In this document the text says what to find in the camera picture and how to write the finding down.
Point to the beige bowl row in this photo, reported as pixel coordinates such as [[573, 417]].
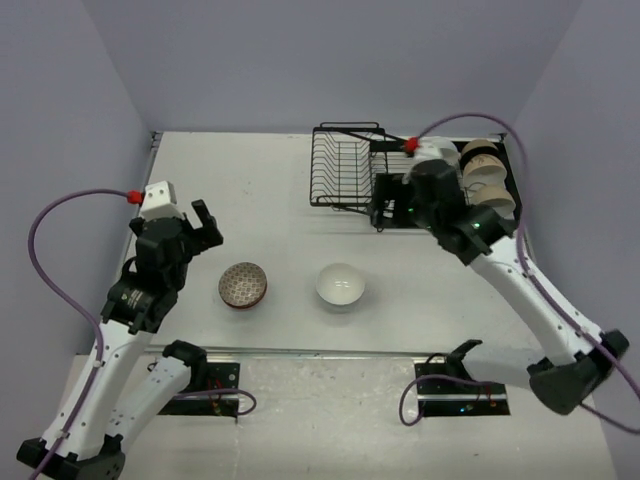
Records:
[[479, 146], [496, 197], [484, 169]]

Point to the beige bowl front row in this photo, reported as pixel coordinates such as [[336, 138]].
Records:
[[496, 197]]

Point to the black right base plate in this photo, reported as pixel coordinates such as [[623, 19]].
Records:
[[443, 398]]

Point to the beige bowl middle row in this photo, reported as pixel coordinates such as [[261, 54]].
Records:
[[484, 169]]

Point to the brown patterned ceramic bowl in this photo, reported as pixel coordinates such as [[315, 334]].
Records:
[[243, 285]]

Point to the light blue bowl front row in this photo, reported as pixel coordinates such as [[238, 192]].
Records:
[[340, 286]]

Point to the beige bowl back row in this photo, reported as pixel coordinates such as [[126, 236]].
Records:
[[479, 146]]

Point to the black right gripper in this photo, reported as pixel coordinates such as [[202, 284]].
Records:
[[391, 187]]

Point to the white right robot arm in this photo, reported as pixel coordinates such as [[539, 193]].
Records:
[[578, 356]]

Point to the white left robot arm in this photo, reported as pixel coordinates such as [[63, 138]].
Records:
[[94, 430]]

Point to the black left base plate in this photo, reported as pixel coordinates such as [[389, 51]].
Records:
[[221, 375]]

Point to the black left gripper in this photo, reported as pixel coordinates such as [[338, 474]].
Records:
[[204, 236]]

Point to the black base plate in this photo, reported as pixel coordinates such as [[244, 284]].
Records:
[[221, 375], [443, 398]]

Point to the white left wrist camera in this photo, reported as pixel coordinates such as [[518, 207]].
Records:
[[160, 199]]

